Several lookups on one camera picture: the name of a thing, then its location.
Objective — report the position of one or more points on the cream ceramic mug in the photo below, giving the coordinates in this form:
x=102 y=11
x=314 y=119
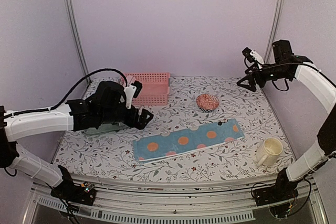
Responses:
x=268 y=152

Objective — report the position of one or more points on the aluminium front rail frame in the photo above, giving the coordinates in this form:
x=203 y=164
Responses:
x=226 y=201

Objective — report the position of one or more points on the green folded towel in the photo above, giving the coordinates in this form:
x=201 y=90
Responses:
x=105 y=128

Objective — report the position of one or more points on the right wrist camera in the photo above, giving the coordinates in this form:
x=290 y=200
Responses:
x=253 y=57

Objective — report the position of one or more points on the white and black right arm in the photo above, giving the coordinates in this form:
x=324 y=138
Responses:
x=320 y=126

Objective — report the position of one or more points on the pink perforated plastic basket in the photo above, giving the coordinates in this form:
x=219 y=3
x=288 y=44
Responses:
x=155 y=87

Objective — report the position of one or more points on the aluminium corner post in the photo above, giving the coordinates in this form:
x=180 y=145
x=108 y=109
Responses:
x=76 y=37
x=274 y=28

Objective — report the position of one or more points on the right aluminium corner post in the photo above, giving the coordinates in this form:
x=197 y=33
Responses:
x=274 y=28

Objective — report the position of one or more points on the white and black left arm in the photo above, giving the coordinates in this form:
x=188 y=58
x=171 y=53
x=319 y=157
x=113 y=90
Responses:
x=21 y=124

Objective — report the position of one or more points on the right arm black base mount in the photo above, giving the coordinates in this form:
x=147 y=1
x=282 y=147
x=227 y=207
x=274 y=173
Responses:
x=283 y=189

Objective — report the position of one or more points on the pink towel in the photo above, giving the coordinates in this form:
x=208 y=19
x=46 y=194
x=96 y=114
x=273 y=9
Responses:
x=126 y=79

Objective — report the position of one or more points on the left aluminium corner post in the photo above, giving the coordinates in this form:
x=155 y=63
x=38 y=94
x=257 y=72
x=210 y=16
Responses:
x=76 y=37

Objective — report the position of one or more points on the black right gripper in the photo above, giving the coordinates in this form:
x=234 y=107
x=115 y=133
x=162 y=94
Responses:
x=251 y=76

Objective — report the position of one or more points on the red patterned bowl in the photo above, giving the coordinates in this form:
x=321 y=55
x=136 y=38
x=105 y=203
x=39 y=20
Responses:
x=207 y=102

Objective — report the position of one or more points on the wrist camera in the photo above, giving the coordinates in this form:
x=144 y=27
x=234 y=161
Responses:
x=132 y=91
x=253 y=57

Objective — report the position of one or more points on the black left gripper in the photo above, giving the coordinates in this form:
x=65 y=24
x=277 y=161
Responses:
x=142 y=122

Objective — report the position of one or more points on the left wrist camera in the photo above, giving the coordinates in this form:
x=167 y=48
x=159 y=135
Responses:
x=132 y=91

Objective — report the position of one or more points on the blue patterned towel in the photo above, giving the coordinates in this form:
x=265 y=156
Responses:
x=185 y=141

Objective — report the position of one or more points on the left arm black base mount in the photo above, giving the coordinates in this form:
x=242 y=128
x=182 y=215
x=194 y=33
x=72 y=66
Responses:
x=84 y=193

